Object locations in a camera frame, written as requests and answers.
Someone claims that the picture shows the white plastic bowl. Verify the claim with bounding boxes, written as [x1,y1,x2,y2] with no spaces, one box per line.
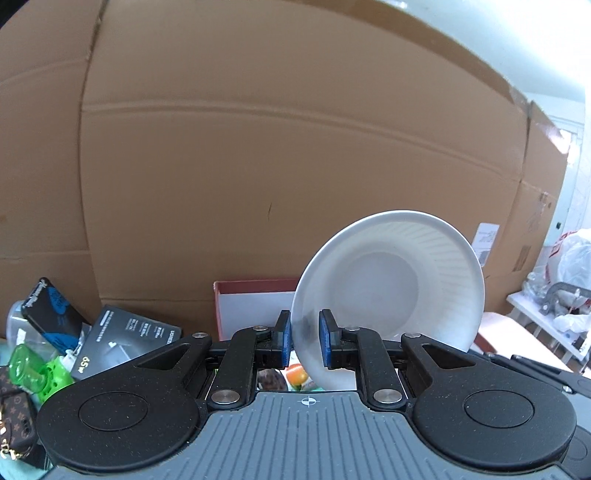
[290,210,485,391]

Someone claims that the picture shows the brown monogram phone case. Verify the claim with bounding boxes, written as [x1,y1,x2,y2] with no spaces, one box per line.
[0,366,38,460]

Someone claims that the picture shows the dark red cardboard box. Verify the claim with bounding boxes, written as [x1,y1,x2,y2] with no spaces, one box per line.
[213,277,485,351]

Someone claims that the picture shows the white side table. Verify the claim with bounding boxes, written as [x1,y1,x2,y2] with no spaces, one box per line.
[506,292,590,371]

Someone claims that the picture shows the black charger box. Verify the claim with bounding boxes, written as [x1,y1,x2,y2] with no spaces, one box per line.
[70,305,182,381]

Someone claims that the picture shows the white plastic bag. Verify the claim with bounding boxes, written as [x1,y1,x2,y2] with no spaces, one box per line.
[522,229,590,334]

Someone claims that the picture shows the black blue card package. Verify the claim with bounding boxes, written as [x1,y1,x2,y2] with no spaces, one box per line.
[21,277,90,355]

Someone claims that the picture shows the brown cardboard surround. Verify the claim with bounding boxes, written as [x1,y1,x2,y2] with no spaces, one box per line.
[1,1,566,332]

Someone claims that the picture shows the green mosquito repellent device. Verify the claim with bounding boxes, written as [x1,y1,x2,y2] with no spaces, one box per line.
[8,344,74,404]

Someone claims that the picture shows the teal cloth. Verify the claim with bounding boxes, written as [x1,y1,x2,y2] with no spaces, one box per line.
[0,339,46,480]

